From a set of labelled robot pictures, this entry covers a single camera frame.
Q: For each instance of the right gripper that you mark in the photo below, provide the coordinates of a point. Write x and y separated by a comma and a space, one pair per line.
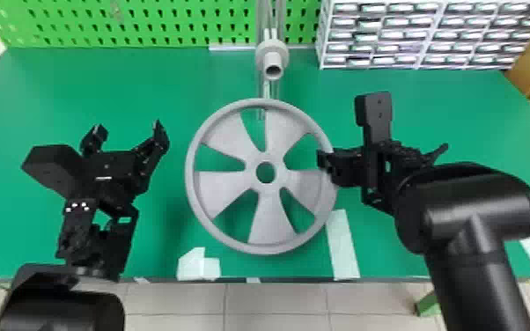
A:
385, 178

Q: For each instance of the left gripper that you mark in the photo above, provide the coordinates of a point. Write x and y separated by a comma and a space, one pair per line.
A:
114, 178

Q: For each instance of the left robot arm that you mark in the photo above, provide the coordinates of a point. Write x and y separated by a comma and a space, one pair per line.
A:
57, 300

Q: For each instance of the grey wheel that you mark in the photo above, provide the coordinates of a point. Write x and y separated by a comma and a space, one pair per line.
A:
230, 185

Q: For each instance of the metal stand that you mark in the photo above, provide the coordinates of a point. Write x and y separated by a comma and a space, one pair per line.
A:
272, 58

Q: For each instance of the white drawer cabinet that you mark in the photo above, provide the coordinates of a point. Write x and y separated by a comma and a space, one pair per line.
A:
487, 34
376, 34

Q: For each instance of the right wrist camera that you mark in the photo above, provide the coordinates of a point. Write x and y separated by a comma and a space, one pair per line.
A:
374, 113

